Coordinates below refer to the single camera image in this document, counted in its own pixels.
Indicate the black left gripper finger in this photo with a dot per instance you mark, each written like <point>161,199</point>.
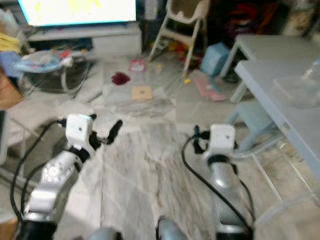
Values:
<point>115,131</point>

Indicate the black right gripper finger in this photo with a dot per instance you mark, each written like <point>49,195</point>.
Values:
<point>196,133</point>

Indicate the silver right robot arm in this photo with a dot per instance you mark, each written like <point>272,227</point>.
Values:
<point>222,182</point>

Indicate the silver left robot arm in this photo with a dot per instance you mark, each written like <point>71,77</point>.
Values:
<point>52,180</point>

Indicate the clear plastic floor mat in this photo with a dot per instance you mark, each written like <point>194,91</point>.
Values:
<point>160,106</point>

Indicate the pink slipper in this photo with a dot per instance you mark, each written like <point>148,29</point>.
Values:
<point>210,89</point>

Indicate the tan square board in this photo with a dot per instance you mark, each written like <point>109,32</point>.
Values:
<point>141,92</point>

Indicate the dark red toy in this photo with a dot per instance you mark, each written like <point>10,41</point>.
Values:
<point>120,78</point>

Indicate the light blue stool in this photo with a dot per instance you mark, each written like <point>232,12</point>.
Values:
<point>255,120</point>

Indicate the small pink toy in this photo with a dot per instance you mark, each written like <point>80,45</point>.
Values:
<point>136,65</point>

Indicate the light blue plastic bin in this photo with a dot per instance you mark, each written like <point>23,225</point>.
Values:
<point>215,57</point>

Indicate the grey table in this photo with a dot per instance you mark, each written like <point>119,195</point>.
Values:
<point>260,85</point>
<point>275,47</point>

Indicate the white low television stand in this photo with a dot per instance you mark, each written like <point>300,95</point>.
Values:
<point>115,45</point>

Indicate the blue baby bouncer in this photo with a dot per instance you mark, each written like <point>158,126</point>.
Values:
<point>45,65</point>

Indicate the grey robot right leg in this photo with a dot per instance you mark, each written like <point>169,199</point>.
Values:
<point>177,232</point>

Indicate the grey robot leg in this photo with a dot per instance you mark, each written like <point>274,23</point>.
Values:
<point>104,235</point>
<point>177,232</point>

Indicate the grey robot left leg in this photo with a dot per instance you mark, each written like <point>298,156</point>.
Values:
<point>104,235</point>

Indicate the brown cardboard box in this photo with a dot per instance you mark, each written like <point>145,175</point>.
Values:
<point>10,92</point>

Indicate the clear plastic container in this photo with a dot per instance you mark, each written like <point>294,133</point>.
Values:
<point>297,92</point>

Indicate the white baby high chair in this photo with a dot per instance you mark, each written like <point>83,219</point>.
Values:
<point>187,10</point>

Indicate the bright flat television screen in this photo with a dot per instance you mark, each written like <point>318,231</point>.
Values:
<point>80,12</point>

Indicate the yellow cloth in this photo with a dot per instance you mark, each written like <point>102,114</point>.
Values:
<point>9,44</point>

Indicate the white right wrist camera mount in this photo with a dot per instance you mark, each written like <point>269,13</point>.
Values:
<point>222,140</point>

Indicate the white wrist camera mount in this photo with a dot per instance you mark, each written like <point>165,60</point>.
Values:
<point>79,131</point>
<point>222,140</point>

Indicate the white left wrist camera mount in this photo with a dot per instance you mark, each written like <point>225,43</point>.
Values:
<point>79,131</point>

